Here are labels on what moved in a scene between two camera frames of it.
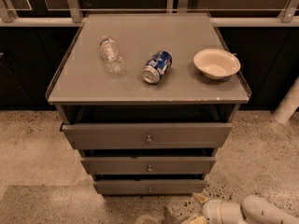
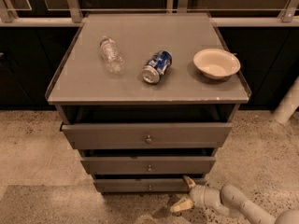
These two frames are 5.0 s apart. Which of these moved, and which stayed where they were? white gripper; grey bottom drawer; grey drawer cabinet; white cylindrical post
Moved: white gripper
Stayed: grey bottom drawer; grey drawer cabinet; white cylindrical post
